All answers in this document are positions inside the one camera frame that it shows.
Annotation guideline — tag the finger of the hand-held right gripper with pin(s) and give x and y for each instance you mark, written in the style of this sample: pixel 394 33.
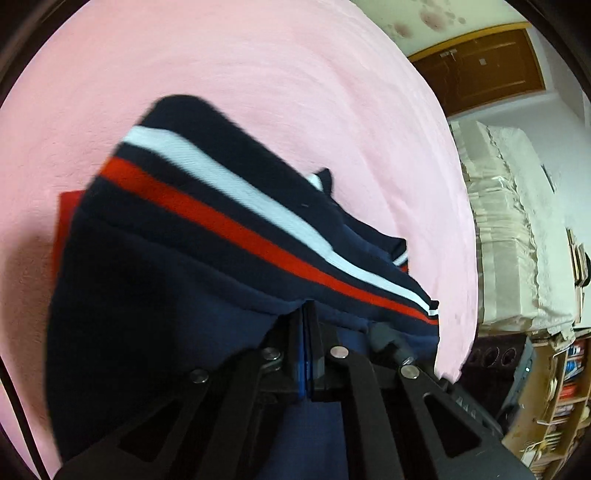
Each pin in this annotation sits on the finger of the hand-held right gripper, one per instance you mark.
pixel 385 339

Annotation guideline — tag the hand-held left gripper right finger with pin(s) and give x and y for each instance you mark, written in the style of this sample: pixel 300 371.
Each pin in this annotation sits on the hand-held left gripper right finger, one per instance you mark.
pixel 316 355

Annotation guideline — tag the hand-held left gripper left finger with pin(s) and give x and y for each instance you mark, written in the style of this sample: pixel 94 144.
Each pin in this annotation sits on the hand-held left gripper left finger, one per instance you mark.
pixel 302 369

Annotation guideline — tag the navy and red varsity jacket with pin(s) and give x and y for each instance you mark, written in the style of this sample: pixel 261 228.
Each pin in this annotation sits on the navy and red varsity jacket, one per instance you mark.
pixel 161 277

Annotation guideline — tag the dark speaker cabinet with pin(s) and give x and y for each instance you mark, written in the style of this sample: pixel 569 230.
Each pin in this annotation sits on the dark speaker cabinet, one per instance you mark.
pixel 498 357

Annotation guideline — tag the wooden bookshelf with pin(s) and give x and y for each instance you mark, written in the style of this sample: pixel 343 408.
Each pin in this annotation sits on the wooden bookshelf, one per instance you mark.
pixel 568 392

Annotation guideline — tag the cream lace-covered furniture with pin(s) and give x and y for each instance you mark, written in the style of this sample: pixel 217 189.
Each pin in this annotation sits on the cream lace-covered furniture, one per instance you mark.
pixel 508 207

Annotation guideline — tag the pink fleece bed blanket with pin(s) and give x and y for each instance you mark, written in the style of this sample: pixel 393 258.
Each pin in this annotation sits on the pink fleece bed blanket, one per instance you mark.
pixel 277 92

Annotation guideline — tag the brown wooden door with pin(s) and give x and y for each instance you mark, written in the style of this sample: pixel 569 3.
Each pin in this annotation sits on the brown wooden door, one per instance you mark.
pixel 480 69

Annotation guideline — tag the floral wardrobe doors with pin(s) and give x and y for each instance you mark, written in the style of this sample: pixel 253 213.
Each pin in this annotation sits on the floral wardrobe doors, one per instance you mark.
pixel 415 18

